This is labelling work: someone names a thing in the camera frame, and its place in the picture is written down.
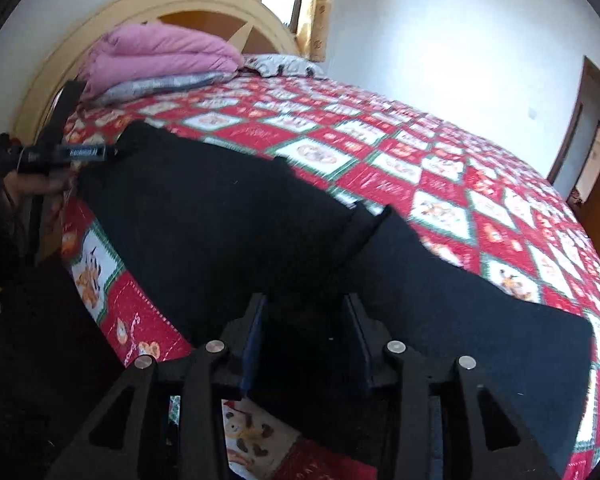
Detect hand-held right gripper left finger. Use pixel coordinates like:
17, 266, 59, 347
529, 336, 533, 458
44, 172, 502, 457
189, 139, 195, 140
45, 292, 268, 480

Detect red checkered bed sheet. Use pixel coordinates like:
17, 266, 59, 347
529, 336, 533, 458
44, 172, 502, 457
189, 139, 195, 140
60, 74, 600, 480

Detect black pants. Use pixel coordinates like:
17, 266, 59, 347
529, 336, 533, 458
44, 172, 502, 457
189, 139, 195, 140
77, 120, 595, 480

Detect grey pillow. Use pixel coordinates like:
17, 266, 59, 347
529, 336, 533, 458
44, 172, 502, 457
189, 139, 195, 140
87, 71, 236, 107

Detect black strap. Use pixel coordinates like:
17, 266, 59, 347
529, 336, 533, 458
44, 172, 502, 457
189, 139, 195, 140
27, 80, 86, 263

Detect person's left hand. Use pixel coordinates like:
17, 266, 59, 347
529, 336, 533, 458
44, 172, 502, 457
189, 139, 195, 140
2, 172, 68, 198

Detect narrow yellow curtain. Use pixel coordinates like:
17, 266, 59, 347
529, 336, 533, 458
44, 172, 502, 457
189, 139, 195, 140
296, 0, 335, 61

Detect cream wooden headboard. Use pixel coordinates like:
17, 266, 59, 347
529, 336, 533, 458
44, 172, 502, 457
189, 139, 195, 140
12, 0, 301, 136

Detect white patterned pillow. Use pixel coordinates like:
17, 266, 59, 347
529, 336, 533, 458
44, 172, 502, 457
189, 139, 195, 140
242, 53, 326, 78

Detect folded pink quilt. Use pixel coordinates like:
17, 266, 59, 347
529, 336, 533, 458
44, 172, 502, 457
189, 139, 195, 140
77, 25, 245, 98

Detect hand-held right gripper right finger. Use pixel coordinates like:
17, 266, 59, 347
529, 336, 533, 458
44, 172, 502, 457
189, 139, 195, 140
342, 292, 563, 480

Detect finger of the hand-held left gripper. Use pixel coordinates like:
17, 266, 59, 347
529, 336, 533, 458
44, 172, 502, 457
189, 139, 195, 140
20, 144, 133, 163

